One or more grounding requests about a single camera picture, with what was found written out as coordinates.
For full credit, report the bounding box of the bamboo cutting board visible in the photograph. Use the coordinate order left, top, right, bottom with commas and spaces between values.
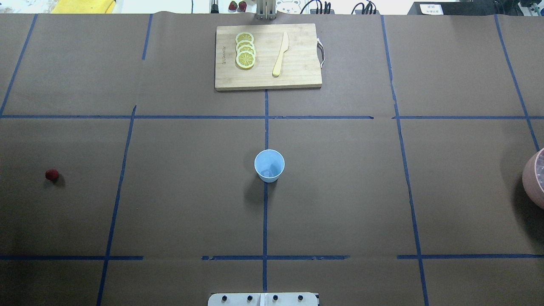
215, 23, 323, 91

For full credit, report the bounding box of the yellow plastic knife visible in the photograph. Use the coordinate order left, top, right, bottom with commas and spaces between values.
272, 31, 289, 77

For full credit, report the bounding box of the lemon slice four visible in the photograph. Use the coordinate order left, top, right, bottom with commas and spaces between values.
235, 57, 256, 70

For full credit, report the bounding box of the lemon slice three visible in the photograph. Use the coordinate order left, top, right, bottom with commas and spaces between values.
236, 51, 256, 58

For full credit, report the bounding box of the white camera pole base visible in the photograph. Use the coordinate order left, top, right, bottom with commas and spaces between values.
207, 292, 320, 306

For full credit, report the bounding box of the pink bowl of ice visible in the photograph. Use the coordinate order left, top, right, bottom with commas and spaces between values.
522, 148, 544, 209

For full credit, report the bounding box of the aluminium frame post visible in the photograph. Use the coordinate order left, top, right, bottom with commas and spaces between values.
255, 0, 277, 20

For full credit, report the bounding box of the red strawberry on table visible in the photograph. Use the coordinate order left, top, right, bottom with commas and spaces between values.
45, 169, 60, 182

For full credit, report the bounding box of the spare strawberry on bench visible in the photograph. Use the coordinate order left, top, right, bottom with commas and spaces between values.
228, 0, 247, 12

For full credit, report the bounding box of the lemon slice one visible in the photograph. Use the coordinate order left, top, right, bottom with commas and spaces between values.
235, 32, 255, 44

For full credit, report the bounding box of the light blue cup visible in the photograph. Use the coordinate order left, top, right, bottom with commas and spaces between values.
253, 149, 285, 183

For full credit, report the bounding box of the yellow cloth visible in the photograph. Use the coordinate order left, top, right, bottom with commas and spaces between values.
52, 0, 116, 14

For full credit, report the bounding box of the lemon slice two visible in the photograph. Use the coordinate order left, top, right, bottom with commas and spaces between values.
236, 40, 256, 54

